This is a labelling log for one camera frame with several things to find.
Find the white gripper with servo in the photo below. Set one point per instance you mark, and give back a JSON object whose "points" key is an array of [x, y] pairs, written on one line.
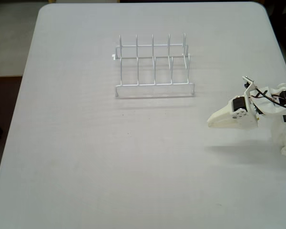
{"points": [[243, 119]]}

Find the wrist camera on white mount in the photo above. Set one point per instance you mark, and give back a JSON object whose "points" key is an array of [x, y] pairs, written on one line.
{"points": [[251, 83]]}

